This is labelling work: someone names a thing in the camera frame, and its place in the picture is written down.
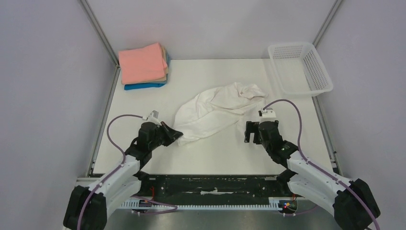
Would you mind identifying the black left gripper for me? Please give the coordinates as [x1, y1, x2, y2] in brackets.
[149, 121, 183, 150]

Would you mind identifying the white cable duct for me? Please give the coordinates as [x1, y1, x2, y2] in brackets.
[118, 198, 291, 211]

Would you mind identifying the blue folded t shirt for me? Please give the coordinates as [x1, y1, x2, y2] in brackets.
[124, 73, 169, 91]

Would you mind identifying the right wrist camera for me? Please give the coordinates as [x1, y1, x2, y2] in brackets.
[259, 108, 276, 119]

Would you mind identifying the aluminium frame rail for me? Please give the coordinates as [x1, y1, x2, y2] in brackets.
[62, 176, 370, 230]

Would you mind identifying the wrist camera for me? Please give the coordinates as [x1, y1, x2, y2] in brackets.
[259, 108, 276, 119]
[142, 110, 160, 126]

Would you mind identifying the pink folded t shirt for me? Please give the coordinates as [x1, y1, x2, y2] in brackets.
[118, 42, 168, 85]

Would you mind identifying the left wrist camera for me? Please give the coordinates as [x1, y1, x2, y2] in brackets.
[142, 110, 160, 126]

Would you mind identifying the white t shirt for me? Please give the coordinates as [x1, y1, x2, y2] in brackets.
[173, 82, 268, 146]

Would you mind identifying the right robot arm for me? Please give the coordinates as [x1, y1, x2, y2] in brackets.
[244, 120, 381, 230]

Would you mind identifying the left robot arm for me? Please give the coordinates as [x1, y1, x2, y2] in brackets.
[63, 122, 183, 230]

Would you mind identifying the white plastic basket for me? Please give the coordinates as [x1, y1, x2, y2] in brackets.
[268, 42, 333, 99]

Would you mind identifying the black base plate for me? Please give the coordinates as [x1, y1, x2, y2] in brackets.
[135, 172, 299, 205]

